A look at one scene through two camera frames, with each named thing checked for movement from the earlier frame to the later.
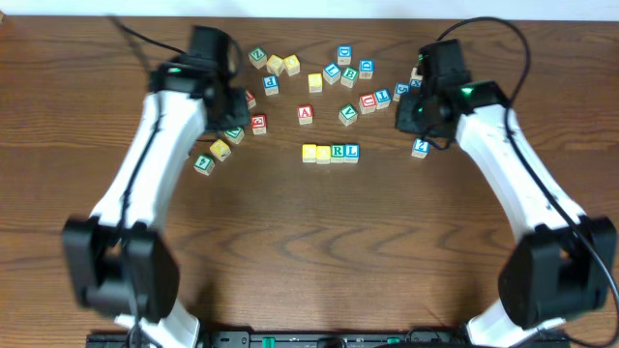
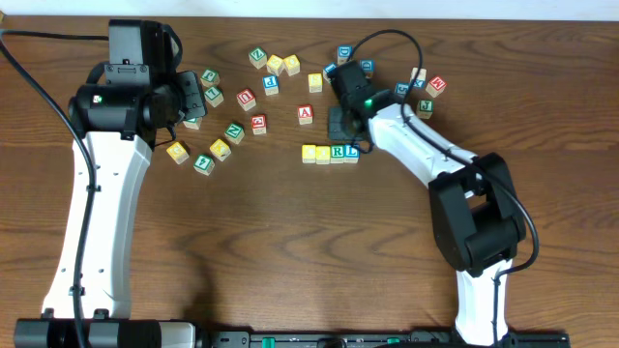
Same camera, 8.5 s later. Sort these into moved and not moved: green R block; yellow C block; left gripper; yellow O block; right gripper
Moved: left gripper; right gripper
Not moved: yellow O block; yellow C block; green R block
